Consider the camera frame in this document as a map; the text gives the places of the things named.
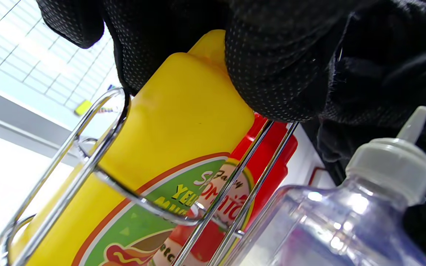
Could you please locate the red squeeze seasoning bottle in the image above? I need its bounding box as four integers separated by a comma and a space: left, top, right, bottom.
150, 113, 298, 266

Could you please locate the white whiteboard on stand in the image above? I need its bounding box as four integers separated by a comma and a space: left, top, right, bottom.
0, 0, 125, 156

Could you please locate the chrome wire seasoning rack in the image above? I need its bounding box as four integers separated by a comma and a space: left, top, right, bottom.
0, 87, 300, 266

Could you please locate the clear square seasoning bottle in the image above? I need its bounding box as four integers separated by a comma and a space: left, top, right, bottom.
231, 106, 426, 266

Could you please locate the yellow squeeze seasoning bottle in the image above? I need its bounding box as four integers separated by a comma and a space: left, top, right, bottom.
8, 30, 256, 266

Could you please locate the person's left hand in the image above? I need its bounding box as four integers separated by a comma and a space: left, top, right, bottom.
36, 0, 426, 259

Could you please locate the yellow whiteboard eraser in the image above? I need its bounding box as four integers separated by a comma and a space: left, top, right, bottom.
75, 100, 92, 116

